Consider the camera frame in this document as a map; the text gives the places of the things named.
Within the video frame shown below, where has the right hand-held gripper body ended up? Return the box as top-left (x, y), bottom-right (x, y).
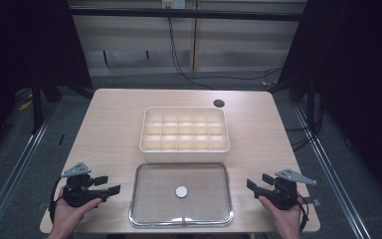
top-left (255, 168), bottom-right (321, 211)

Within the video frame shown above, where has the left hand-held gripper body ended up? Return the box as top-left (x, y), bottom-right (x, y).
top-left (60, 161), bottom-right (109, 208)

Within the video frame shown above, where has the clear plastic box lid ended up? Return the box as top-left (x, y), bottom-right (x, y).
top-left (128, 162), bottom-right (235, 229)

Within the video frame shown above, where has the white divided storage box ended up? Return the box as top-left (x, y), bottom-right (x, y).
top-left (138, 106), bottom-right (231, 163)

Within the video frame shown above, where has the person's left hand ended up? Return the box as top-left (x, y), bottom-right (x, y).
top-left (48, 186), bottom-right (102, 239)

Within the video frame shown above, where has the person's right hand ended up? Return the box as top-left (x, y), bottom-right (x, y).
top-left (258, 194), bottom-right (304, 239)

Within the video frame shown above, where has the black metal stand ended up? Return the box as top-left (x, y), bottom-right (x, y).
top-left (289, 66), bottom-right (324, 137)
top-left (29, 59), bottom-right (63, 135)

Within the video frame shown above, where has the yellow tool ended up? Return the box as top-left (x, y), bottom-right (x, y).
top-left (18, 99), bottom-right (34, 112)

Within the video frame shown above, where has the black horizontal bar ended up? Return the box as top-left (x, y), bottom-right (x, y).
top-left (70, 7), bottom-right (304, 22)

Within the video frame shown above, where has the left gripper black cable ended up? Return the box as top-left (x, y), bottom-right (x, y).
top-left (48, 177), bottom-right (68, 224)

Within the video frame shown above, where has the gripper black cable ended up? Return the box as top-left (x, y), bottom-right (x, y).
top-left (48, 177), bottom-right (68, 224)
top-left (296, 195), bottom-right (310, 233)

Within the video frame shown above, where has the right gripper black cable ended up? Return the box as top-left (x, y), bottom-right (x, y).
top-left (296, 195), bottom-right (310, 233)

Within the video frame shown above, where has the black cables bundle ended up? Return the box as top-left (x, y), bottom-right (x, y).
top-left (285, 109), bottom-right (324, 153)

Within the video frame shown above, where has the white wall socket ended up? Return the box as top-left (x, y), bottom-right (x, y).
top-left (161, 0), bottom-right (187, 10)

